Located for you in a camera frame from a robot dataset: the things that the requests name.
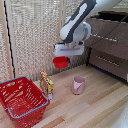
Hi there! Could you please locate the pink plastic cup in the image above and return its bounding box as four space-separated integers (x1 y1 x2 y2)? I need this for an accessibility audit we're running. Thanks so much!
71 75 87 96

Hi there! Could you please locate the brown drawer front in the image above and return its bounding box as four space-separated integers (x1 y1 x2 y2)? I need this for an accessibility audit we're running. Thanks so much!
83 17 128 61
88 48 128 82

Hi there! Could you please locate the beige woven blind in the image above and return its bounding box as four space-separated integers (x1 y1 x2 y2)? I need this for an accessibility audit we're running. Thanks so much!
0 0 101 83

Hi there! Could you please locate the red basket with blue rim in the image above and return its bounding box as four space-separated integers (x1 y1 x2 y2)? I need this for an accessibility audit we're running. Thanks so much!
0 75 51 128

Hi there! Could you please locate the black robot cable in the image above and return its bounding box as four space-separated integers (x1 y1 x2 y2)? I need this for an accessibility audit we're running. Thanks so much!
89 13 128 46

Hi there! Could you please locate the silver drawer handle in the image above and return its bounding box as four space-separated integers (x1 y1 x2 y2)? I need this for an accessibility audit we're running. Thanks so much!
95 54 121 68
91 32 119 44

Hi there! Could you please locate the orange-red bowl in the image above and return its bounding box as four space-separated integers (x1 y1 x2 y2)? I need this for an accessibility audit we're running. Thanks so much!
52 55 70 70

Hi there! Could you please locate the dark brown dresser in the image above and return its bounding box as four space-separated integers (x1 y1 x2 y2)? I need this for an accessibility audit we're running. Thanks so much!
81 9 128 83

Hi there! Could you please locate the yellow orange snack packet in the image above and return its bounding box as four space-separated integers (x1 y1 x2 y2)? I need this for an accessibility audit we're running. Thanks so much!
38 70 55 101

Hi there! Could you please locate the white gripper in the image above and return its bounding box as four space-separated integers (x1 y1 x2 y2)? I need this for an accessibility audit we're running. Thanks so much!
53 42 85 66

